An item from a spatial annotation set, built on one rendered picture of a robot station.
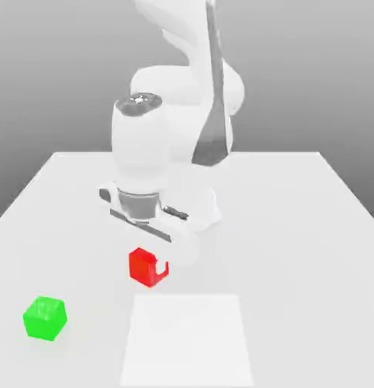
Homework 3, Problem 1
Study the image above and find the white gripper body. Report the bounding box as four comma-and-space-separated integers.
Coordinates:
108, 208, 203, 268

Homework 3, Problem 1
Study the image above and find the small red cube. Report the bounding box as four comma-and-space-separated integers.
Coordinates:
128, 246, 170, 288

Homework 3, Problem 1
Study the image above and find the small green cube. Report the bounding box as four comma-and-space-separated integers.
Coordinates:
22, 296, 68, 343

